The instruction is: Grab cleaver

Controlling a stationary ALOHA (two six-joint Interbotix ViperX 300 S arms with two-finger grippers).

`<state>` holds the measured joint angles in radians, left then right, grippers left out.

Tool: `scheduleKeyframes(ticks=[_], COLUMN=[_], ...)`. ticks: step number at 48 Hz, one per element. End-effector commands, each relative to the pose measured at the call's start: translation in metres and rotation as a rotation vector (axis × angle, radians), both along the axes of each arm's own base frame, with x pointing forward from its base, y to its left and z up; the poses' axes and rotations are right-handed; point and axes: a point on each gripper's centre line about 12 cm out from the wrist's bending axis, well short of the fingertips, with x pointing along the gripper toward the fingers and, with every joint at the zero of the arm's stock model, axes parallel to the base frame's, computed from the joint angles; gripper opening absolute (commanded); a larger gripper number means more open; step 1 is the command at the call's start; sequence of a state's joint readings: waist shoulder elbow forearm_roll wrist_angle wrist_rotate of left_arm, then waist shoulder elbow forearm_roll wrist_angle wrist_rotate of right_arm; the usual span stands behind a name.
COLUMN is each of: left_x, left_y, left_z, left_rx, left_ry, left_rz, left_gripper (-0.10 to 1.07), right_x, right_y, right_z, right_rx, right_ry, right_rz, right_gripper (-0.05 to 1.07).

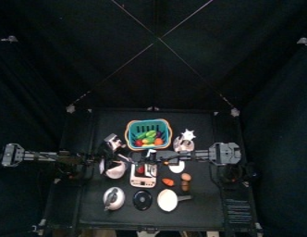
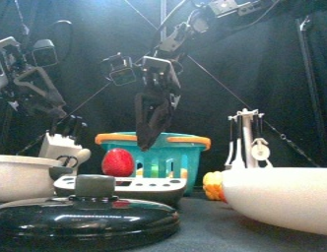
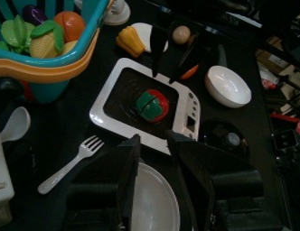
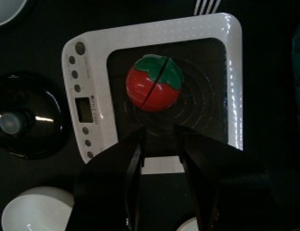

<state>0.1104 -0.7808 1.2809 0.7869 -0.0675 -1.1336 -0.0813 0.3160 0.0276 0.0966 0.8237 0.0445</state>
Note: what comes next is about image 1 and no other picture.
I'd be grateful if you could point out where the thin white cord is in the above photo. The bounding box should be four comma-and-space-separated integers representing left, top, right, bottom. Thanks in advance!
72, 0, 215, 105
110, 0, 235, 108

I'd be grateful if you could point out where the white star-shaped toy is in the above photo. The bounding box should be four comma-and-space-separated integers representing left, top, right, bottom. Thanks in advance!
179, 129, 196, 142

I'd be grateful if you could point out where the white right wrist mount plate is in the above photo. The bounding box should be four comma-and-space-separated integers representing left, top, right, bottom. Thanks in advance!
146, 148, 159, 179

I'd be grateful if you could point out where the white toy frying pan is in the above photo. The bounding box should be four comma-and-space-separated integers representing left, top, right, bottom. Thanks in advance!
156, 188, 195, 213

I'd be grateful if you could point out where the small round white plate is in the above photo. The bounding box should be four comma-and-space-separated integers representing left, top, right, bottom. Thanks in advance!
167, 160, 187, 174

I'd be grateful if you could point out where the white left wrist mount plate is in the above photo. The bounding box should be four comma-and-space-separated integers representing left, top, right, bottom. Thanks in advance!
98, 157, 107, 175

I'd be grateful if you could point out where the round black lid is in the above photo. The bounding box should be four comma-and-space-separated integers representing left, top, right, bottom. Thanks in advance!
131, 189, 154, 212

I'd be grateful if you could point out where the white toy induction cooker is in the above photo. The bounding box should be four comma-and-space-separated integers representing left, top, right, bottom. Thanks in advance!
128, 162, 159, 189

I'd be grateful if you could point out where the white wrist mount plate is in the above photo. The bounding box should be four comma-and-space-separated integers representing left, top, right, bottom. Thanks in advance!
146, 148, 159, 179
98, 157, 107, 175

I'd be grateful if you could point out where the black table frame rail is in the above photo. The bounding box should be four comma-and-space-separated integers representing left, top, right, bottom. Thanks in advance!
76, 109, 98, 226
91, 106, 219, 114

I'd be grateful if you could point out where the silver toy kettle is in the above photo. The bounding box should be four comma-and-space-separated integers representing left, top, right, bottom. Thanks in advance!
102, 186, 127, 212

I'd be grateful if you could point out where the pink toy pot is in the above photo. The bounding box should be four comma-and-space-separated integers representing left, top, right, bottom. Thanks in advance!
99, 158, 128, 181

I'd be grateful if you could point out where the white text label sticker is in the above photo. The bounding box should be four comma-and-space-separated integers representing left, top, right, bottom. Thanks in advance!
224, 197, 255, 225

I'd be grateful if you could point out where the teal basket with orange rim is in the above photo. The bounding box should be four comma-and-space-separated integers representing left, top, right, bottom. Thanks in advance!
124, 118, 174, 152

